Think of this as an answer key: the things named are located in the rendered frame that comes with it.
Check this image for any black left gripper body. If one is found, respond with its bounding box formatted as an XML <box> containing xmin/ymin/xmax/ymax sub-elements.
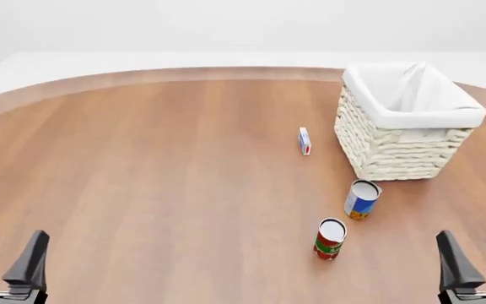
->
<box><xmin>0</xmin><ymin>284</ymin><xmax>49</xmax><ymax>304</ymax></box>

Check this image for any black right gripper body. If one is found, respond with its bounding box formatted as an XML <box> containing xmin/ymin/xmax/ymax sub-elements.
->
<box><xmin>437</xmin><ymin>286</ymin><xmax>486</xmax><ymax>304</ymax></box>

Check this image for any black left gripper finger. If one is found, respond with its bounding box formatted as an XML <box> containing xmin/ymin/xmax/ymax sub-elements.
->
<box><xmin>1</xmin><ymin>229</ymin><xmax>51</xmax><ymax>291</ymax></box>

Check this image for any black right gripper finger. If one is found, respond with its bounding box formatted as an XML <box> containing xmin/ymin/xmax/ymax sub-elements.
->
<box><xmin>435</xmin><ymin>229</ymin><xmax>486</xmax><ymax>293</ymax></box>

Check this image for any blue and yellow soup tin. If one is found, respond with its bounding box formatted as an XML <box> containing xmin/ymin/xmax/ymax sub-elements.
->
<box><xmin>343</xmin><ymin>178</ymin><xmax>383</xmax><ymax>222</ymax></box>

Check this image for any white woven basket with liner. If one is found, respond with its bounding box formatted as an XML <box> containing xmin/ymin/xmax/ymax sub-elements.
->
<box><xmin>333</xmin><ymin>61</ymin><xmax>486</xmax><ymax>182</ymax></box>

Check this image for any white and blue food box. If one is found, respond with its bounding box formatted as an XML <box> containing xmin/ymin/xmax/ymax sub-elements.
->
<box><xmin>298</xmin><ymin>127</ymin><xmax>313</xmax><ymax>157</ymax></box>

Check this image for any red and green tin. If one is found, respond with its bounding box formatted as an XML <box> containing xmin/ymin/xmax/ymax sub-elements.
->
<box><xmin>313</xmin><ymin>217</ymin><xmax>348</xmax><ymax>261</ymax></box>

